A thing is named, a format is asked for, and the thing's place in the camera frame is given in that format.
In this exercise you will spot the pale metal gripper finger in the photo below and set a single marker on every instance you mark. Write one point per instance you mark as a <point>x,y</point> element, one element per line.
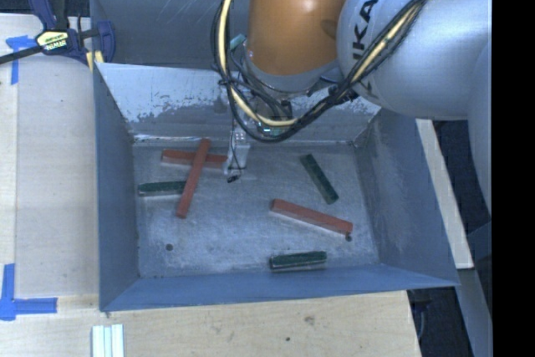
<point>244,152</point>
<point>231,156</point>

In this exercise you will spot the red-brown flat block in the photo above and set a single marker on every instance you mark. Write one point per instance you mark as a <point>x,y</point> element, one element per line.
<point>311,217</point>
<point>173,156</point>
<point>193,180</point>

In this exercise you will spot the grey metal bin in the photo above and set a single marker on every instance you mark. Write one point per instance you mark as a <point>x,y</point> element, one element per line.
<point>234,230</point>

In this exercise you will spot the dark green flat block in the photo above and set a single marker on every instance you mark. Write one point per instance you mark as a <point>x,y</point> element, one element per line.
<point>161,187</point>
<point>319,178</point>
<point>297,260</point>

